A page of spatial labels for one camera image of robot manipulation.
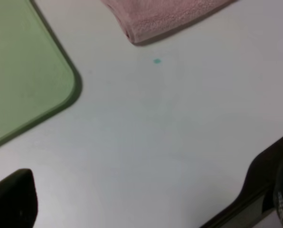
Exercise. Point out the small teal dot sticker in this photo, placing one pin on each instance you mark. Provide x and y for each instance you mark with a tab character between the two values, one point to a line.
157	61

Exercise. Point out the pink fluffy towel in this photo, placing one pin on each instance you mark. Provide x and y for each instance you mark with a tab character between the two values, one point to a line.
142	20

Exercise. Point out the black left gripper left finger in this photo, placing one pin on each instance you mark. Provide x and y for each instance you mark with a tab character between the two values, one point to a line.
18	200

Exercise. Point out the green plastic tray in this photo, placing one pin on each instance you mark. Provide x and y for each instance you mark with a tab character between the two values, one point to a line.
37	78

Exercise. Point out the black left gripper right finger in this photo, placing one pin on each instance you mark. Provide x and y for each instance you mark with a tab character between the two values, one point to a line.
260	177

